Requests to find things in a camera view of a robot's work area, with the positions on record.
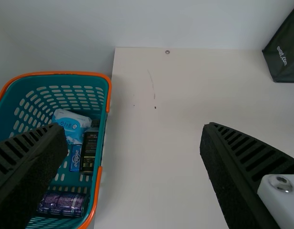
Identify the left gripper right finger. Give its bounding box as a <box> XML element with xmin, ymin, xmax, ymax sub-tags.
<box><xmin>200</xmin><ymin>122</ymin><xmax>294</xmax><ymax>229</ymax></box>

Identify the blue gum box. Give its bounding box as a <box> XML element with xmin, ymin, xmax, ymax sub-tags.
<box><xmin>69</xmin><ymin>144</ymin><xmax>83</xmax><ymax>173</ymax></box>

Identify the dark grey bag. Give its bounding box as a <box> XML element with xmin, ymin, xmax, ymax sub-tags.
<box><xmin>261</xmin><ymin>2</ymin><xmax>294</xmax><ymax>83</ymax></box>

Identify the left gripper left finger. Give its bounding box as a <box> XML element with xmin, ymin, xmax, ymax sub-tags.
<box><xmin>0</xmin><ymin>122</ymin><xmax>69</xmax><ymax>229</ymax></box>

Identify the dark coffee bottle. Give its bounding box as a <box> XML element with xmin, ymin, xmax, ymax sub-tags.
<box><xmin>79</xmin><ymin>119</ymin><xmax>101</xmax><ymax>176</ymax></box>

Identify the purple can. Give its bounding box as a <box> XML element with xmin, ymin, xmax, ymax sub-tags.
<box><xmin>36</xmin><ymin>192</ymin><xmax>91</xmax><ymax>219</ymax></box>

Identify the pale blue wipes pack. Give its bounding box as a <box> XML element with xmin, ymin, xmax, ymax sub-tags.
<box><xmin>51</xmin><ymin>108</ymin><xmax>93</xmax><ymax>145</ymax></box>

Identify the teal shopping basket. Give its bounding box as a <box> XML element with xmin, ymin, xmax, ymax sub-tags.
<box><xmin>0</xmin><ymin>71</ymin><xmax>113</xmax><ymax>229</ymax></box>

